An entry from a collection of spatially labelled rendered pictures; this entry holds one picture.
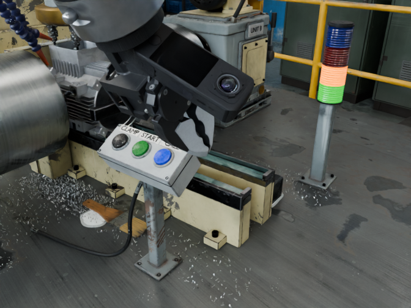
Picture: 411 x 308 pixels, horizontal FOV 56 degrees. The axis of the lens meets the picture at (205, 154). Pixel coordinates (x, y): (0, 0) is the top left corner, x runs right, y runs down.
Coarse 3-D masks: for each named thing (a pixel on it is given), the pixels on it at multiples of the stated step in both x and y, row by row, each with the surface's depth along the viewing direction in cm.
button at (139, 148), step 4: (136, 144) 65; (140, 144) 65; (144, 144) 64; (148, 144) 64; (132, 148) 65; (136, 148) 64; (140, 148) 64; (144, 148) 64; (148, 148) 64; (132, 152) 64; (136, 152) 64; (140, 152) 64; (144, 152) 64
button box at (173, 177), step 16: (128, 128) 69; (128, 144) 67; (160, 144) 64; (112, 160) 67; (128, 160) 64; (144, 160) 63; (176, 160) 61; (192, 160) 63; (144, 176) 63; (160, 176) 60; (176, 176) 60; (192, 176) 64; (176, 192) 62
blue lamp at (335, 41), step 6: (330, 30) 88; (336, 30) 87; (342, 30) 87; (348, 30) 87; (330, 36) 89; (336, 36) 88; (342, 36) 87; (348, 36) 88; (330, 42) 89; (336, 42) 88; (342, 42) 88; (348, 42) 88
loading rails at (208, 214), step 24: (72, 144) 108; (96, 144) 101; (72, 168) 109; (96, 168) 105; (216, 168) 92; (240, 168) 89; (264, 168) 87; (120, 192) 100; (192, 192) 85; (216, 192) 80; (240, 192) 78; (264, 192) 86; (168, 216) 92; (192, 216) 88; (216, 216) 83; (240, 216) 79; (264, 216) 89; (216, 240) 82; (240, 240) 82
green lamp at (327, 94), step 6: (318, 90) 97; (324, 90) 94; (330, 90) 93; (336, 90) 93; (342, 90) 94; (318, 96) 97; (324, 96) 95; (330, 96) 94; (336, 96) 94; (324, 102) 95; (330, 102) 94; (336, 102) 95
